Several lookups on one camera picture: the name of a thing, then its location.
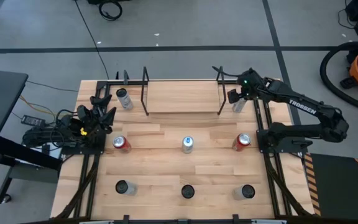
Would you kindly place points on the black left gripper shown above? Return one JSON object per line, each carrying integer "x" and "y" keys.
{"x": 94, "y": 124}

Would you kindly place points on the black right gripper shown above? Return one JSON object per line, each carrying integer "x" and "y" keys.
{"x": 250, "y": 84}

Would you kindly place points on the white Celsius Arctic can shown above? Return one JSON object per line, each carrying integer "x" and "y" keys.
{"x": 126, "y": 187}
{"x": 125, "y": 101}

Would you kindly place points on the blue silver Red Bull can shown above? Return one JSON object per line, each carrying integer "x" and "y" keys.
{"x": 238, "y": 106}
{"x": 187, "y": 146}

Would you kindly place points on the red Coca-Cola can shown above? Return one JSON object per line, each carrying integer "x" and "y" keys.
{"x": 121, "y": 143}
{"x": 241, "y": 143}

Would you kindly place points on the white orange Celsius can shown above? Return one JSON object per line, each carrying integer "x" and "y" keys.
{"x": 244, "y": 192}
{"x": 187, "y": 191}

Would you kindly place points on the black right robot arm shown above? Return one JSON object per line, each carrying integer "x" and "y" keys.
{"x": 303, "y": 107}

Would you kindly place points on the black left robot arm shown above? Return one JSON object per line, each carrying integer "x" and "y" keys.
{"x": 70, "y": 124}

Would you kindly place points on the black power adapter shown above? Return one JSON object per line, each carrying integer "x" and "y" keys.
{"x": 33, "y": 120}

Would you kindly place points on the black mat with hazard stripes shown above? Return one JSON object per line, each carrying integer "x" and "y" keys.
{"x": 334, "y": 186}

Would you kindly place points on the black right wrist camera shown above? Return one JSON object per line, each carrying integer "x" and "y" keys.
{"x": 233, "y": 96}

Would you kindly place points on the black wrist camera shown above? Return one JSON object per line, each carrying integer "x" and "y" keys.
{"x": 233, "y": 96}
{"x": 82, "y": 112}

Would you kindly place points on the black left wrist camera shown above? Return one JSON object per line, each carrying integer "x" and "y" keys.
{"x": 82, "y": 112}

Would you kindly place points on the wooden shelf with black frame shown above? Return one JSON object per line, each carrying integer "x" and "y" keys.
{"x": 182, "y": 96}

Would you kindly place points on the black aluminium table frame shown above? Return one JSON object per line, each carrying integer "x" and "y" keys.
{"x": 93, "y": 193}

